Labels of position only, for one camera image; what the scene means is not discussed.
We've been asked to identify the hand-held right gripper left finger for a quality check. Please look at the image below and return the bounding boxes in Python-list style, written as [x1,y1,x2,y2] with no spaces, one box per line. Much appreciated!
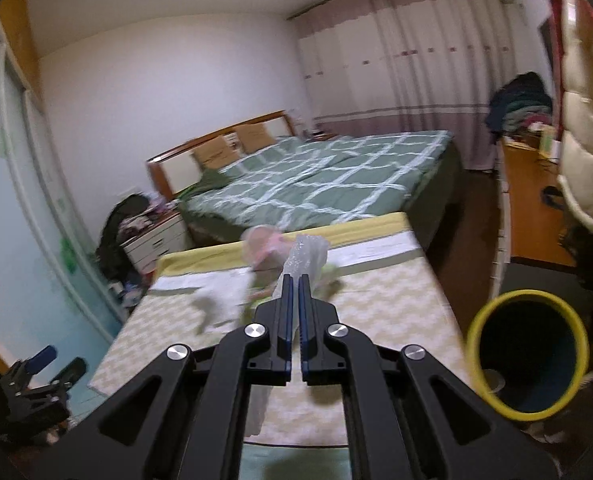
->
[31,274,297,480]

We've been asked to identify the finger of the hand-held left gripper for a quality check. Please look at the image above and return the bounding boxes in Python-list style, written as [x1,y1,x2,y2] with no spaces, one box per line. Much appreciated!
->
[6,344,58,387]
[40,356,88,397]

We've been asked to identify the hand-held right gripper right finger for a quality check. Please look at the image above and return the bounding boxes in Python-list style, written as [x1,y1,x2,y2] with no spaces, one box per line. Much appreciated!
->
[299,274,562,480]

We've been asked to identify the clear plastic wrap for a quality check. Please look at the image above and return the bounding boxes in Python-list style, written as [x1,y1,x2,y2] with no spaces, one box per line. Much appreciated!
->
[275,234,329,301]

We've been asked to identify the yellow rimmed round bin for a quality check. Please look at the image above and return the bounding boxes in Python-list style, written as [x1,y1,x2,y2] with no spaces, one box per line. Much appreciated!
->
[465,289,589,422]

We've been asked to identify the pink crumpled wrapper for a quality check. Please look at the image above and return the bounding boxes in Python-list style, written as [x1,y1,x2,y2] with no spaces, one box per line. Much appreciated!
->
[243,225,291,267]

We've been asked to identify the chevron patterned tablecloth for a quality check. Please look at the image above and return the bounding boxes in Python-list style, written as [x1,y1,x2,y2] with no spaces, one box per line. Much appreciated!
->
[89,212,472,448]

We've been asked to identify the green plaid duvet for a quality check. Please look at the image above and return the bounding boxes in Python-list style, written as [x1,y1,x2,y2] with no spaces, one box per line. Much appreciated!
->
[179,130,452,233]

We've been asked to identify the white wooden nightstand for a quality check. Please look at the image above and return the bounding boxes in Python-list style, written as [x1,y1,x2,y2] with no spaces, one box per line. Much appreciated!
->
[121,210,193,273]

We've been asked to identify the dark green blanket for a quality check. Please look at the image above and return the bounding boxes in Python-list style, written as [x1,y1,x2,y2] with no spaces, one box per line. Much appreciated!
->
[195,167,234,192]

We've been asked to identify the sliding wardrobe doors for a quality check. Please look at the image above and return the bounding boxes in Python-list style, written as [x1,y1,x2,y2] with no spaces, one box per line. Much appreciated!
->
[0,0,127,376]

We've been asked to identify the dark clothes pile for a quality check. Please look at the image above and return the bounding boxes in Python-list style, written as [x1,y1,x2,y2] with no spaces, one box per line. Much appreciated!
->
[96,192,180,281]

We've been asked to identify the brown pillow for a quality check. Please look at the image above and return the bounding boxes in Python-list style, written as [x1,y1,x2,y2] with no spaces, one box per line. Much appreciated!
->
[191,135,233,168]
[235,124,278,152]

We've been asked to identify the wooden bed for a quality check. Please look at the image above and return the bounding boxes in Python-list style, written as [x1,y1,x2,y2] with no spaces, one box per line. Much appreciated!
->
[146,110,464,251]

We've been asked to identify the orange wooden desk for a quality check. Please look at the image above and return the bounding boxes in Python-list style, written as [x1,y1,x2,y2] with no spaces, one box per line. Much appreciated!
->
[491,137,577,301]

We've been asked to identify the pink white curtain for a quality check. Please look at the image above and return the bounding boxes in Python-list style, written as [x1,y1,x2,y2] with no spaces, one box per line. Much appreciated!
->
[296,0,516,171]

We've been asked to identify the mixed clothes pile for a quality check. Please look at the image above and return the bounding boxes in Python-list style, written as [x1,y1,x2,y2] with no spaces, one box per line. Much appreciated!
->
[486,72,554,139]

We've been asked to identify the pale green box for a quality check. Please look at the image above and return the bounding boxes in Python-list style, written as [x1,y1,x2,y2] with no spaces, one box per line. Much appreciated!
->
[539,127,563,157]

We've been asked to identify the cream puffer jacket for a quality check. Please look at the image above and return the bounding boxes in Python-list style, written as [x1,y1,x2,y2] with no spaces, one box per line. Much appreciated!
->
[556,0,593,241]

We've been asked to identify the black flat screen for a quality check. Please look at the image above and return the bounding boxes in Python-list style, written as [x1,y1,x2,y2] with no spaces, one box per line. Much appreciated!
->
[539,17,558,92]

